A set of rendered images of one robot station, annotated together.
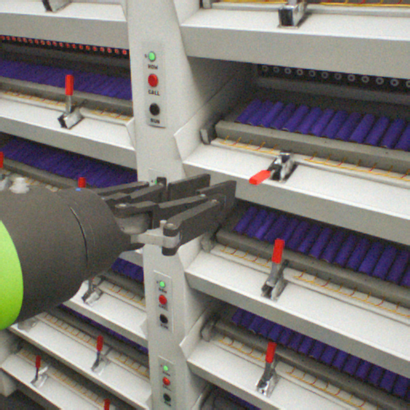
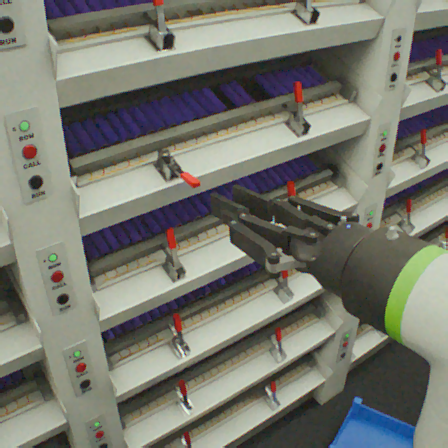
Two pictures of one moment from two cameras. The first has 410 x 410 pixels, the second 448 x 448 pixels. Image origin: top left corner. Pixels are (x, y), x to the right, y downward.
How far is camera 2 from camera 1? 0.64 m
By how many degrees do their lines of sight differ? 61
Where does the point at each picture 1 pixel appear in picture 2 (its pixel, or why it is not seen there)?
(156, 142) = (41, 216)
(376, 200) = (241, 152)
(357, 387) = (224, 293)
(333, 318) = (224, 254)
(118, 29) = not seen: outside the picture
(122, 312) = (13, 431)
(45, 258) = not seen: hidden behind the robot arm
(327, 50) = (202, 59)
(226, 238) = (102, 267)
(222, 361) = (137, 369)
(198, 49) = (74, 97)
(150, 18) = (15, 85)
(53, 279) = not seen: hidden behind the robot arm
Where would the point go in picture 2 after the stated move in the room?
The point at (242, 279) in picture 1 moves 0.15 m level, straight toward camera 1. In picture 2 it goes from (145, 285) to (228, 310)
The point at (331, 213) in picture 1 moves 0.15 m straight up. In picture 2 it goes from (217, 178) to (217, 89)
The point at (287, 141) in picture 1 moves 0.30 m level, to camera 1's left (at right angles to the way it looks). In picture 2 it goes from (147, 145) to (31, 261)
